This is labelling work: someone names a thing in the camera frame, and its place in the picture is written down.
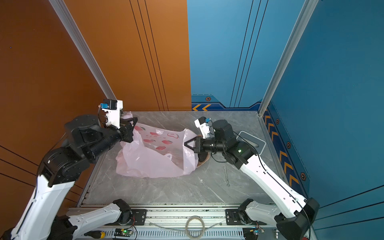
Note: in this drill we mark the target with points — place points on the right aluminium corner post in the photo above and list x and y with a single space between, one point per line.
300 25

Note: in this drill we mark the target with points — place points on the white grey tissue box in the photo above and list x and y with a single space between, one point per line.
256 142

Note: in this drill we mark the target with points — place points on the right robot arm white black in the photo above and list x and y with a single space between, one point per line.
291 213

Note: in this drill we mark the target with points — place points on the left aluminium corner post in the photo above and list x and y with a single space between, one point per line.
75 34

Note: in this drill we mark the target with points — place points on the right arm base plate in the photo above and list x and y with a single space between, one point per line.
236 217

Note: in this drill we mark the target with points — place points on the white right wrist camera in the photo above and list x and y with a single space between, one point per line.
203 124

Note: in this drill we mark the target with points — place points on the pink fruit plate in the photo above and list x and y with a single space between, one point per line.
204 162

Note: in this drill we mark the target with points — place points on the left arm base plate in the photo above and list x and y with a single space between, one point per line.
138 218

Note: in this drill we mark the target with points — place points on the aluminium front rail frame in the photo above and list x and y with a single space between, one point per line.
180 220

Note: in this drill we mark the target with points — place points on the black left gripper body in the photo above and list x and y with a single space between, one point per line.
125 132

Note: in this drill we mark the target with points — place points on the left green circuit board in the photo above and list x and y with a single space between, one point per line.
124 233

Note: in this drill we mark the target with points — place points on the green circuit board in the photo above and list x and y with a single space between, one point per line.
257 231
124 233

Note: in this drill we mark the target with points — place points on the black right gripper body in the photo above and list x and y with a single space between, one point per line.
208 145

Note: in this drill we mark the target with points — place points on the pink printed plastic bag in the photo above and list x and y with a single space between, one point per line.
156 152

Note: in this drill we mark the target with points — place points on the yellow black screwdriver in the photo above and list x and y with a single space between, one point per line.
95 234

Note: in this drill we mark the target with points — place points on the silver wrench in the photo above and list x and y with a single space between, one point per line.
226 176

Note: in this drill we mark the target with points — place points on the aluminium corner post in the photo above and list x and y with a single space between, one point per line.
75 34
300 25

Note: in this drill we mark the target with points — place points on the right green circuit board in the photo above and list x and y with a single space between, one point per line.
257 231

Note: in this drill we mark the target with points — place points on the dark avocado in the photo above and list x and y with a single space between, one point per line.
202 157

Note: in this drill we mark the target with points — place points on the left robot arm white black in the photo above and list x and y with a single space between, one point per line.
57 174

